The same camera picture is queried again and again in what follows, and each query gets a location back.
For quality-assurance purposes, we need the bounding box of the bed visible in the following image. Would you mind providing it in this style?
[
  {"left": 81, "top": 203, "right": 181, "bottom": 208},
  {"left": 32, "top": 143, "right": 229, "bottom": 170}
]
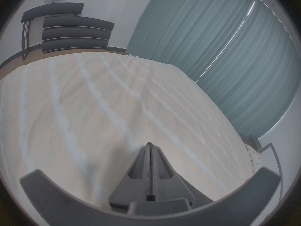
[{"left": 0, "top": 51, "right": 283, "bottom": 209}]

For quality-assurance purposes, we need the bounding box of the black chest of drawers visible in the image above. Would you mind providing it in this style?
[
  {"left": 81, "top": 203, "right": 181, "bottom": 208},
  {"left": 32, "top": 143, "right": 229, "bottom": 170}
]
[{"left": 41, "top": 16, "right": 115, "bottom": 54}]

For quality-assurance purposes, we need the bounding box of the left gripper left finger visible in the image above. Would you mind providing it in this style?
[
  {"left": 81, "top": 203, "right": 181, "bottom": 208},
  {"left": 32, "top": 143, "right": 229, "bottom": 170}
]
[{"left": 108, "top": 142, "right": 151, "bottom": 212}]

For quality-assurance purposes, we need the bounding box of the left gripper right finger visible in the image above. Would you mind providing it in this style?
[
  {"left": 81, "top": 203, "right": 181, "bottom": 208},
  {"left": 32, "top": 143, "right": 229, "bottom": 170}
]
[{"left": 150, "top": 142, "right": 195, "bottom": 208}]

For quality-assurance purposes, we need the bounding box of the blue-green curtain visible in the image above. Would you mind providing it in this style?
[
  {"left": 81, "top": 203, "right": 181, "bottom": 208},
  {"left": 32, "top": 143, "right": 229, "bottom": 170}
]
[
  {"left": 195, "top": 0, "right": 299, "bottom": 139},
  {"left": 126, "top": 0, "right": 257, "bottom": 83}
]

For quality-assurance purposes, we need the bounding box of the grey white bedside table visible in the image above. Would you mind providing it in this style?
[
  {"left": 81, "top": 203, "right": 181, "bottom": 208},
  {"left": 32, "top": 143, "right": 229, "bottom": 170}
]
[{"left": 240, "top": 133, "right": 262, "bottom": 151}]

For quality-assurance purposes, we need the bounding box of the black dressing table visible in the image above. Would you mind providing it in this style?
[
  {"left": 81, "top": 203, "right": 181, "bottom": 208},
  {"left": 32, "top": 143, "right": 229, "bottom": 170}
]
[{"left": 21, "top": 2, "right": 84, "bottom": 61}]

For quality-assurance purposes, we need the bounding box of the white printed pillow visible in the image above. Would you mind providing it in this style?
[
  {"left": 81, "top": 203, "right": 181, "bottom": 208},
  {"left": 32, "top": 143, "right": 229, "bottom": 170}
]
[{"left": 245, "top": 144, "right": 262, "bottom": 181}]

